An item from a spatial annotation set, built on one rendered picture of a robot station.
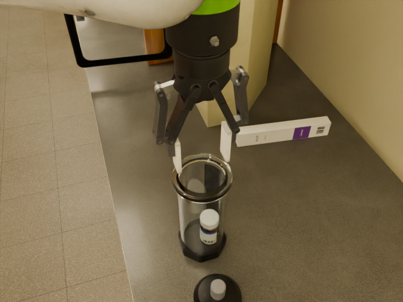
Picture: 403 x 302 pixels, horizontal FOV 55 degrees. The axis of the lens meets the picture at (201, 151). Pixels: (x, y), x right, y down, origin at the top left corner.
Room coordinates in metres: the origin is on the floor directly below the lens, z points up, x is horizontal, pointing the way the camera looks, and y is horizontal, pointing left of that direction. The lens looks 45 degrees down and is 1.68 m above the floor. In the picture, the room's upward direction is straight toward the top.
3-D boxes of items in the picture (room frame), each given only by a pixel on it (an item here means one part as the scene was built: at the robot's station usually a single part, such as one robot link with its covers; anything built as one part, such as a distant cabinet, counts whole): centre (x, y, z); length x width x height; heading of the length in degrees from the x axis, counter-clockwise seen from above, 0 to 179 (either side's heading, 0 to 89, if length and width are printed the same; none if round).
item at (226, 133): (0.47, -0.04, 1.23); 0.03 x 0.01 x 0.07; 18
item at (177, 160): (0.44, 0.04, 1.23); 0.03 x 0.01 x 0.07; 18
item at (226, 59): (0.45, 0.00, 1.38); 0.08 x 0.07 x 0.09; 108
